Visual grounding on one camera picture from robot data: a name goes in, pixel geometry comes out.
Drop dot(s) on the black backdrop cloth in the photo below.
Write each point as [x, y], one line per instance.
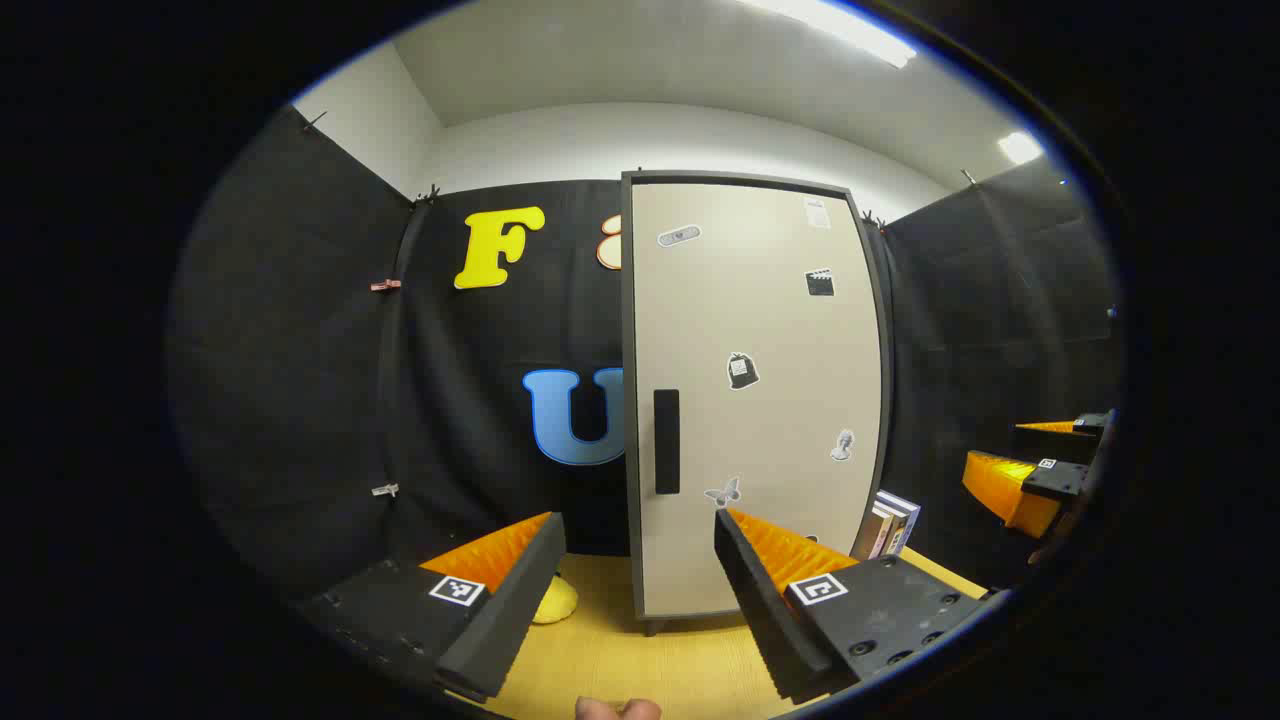
[300, 350]

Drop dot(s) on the small ceiling light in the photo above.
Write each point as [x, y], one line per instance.
[1020, 148]

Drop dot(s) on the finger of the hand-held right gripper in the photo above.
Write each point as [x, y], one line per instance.
[1055, 482]
[1090, 423]

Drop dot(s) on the copper clip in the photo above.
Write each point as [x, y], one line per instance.
[385, 285]

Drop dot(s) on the yellow rounded object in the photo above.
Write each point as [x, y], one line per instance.
[555, 602]

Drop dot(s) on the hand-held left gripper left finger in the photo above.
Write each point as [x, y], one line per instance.
[500, 620]

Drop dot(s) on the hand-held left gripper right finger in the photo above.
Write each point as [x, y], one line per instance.
[770, 620]

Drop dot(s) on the beige cabinet door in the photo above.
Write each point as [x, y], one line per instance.
[770, 430]

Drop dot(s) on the blue grey spine book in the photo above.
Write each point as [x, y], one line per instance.
[903, 515]

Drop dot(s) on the long ceiling light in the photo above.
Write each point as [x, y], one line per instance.
[850, 30]

